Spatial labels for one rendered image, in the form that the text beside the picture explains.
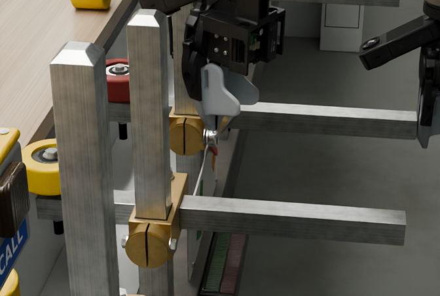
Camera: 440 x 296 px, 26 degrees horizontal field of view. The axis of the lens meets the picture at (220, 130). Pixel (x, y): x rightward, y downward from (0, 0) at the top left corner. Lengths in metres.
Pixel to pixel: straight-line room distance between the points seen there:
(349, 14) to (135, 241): 2.69
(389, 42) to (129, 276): 0.50
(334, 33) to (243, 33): 2.75
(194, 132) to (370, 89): 2.20
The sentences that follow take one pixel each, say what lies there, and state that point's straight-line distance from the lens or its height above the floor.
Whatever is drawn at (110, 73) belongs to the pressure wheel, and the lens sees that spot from 1.34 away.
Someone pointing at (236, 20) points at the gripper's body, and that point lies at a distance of 0.98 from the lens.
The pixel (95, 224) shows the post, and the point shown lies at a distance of 0.79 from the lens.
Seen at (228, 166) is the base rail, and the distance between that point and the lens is 1.51.
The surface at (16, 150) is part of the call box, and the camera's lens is 0.51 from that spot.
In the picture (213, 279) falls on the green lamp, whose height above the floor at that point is 0.70.
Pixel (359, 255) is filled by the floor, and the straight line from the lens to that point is 2.54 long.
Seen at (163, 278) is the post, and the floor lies 0.78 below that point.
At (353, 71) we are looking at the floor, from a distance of 3.57.
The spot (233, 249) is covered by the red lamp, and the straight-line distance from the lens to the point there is 1.31.
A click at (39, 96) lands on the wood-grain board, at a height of 0.90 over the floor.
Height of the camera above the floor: 1.45
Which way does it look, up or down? 28 degrees down
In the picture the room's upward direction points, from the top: straight up
